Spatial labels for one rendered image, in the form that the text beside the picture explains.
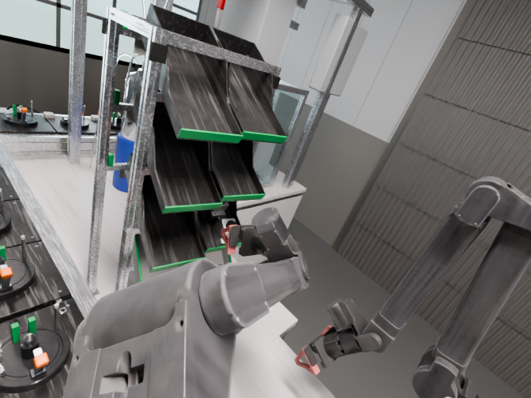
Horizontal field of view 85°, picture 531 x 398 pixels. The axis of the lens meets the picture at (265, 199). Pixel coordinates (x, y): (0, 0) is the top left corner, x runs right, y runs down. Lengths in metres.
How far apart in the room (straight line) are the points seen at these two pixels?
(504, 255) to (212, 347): 0.54
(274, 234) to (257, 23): 1.25
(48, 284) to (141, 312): 0.82
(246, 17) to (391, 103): 1.85
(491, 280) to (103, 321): 0.59
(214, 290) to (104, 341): 0.07
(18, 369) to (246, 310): 0.68
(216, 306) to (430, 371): 0.60
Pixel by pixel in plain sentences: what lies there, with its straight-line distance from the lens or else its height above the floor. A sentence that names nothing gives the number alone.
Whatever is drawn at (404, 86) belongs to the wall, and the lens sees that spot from 3.13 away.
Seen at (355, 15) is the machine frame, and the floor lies 2.01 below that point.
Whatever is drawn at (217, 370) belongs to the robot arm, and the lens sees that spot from 0.18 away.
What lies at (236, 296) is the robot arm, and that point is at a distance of 0.18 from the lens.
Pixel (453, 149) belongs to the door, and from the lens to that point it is 2.93.
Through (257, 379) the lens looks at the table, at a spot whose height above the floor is 0.86.
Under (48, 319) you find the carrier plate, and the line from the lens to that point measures 0.92.
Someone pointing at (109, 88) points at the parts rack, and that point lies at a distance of 0.77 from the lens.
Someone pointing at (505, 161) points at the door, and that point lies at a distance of 2.90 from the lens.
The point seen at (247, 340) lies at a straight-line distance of 1.07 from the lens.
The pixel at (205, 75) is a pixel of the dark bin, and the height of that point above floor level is 1.59.
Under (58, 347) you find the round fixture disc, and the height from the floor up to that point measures 0.99.
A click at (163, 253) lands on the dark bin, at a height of 1.21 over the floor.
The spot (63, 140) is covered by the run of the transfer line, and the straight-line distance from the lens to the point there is 1.88.
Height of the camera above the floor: 1.69
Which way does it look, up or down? 26 degrees down
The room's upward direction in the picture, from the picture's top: 21 degrees clockwise
